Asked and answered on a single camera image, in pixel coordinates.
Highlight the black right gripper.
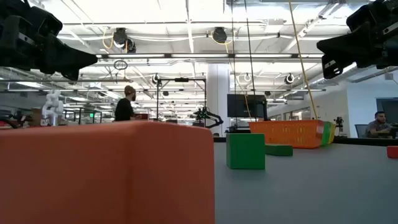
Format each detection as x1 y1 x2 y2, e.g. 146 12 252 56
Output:
316 0 398 80

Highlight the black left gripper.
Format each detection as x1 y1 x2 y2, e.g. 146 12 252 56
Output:
0 0 99 82

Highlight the green cube block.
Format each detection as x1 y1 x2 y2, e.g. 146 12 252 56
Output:
226 133 266 170

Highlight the brown cardboard box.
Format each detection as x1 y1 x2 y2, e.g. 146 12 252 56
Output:
30 108 44 127

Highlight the person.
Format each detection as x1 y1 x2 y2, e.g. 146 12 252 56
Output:
366 111 395 139
114 85 138 122

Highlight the grey office chair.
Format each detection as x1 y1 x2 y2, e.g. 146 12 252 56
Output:
354 124 369 139

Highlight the yellow plastic basket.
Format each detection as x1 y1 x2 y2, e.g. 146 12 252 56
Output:
328 123 337 144

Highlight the green plastic basket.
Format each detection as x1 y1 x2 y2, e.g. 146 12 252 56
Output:
322 121 333 146

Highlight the orange plastic basket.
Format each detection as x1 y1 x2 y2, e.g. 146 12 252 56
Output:
248 119 326 149

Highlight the black monitor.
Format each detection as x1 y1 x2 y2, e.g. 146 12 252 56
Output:
226 93 267 119

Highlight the orange-red rectangular block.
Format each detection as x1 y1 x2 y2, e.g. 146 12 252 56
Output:
0 120 216 224

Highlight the white building column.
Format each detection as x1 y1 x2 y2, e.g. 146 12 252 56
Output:
206 63 231 137

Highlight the yellow cable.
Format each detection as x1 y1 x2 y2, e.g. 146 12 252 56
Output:
288 0 319 121

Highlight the black shelf frame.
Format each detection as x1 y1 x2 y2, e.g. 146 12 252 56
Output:
63 108 103 126

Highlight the black camera on tripod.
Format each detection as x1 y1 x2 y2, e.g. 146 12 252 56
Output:
333 116 345 138

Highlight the dark wall screen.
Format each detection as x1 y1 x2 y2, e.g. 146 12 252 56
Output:
376 98 398 125

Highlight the thin black cable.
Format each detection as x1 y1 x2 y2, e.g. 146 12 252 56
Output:
230 0 238 127

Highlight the black metal frame rig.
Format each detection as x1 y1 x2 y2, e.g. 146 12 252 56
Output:
156 77 207 128

